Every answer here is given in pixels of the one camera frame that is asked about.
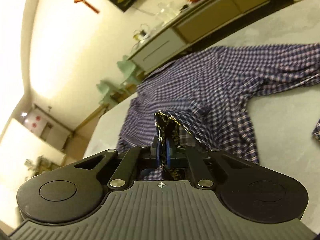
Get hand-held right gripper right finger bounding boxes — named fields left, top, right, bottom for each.
left=165, top=136, right=254, bottom=190

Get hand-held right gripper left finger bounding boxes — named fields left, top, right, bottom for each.
left=75, top=135, right=162, bottom=189

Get purple plaid shirt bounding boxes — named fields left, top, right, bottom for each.
left=116, top=42, right=320, bottom=181

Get green plastic chair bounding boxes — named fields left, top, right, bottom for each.
left=96, top=79, right=121, bottom=107
left=116, top=54, right=141, bottom=86

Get pile of household items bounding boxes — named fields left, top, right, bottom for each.
left=24, top=156, right=58, bottom=178

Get yellow glass cup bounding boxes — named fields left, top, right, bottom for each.
left=132, top=24, right=151, bottom=42

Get white door with red decals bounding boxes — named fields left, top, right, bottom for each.
left=24, top=110, right=47, bottom=133

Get grey sideboard cabinet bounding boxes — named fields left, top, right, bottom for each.
left=127, top=0, right=298, bottom=77

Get clear glass jars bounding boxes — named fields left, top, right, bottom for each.
left=155, top=1, right=181, bottom=28

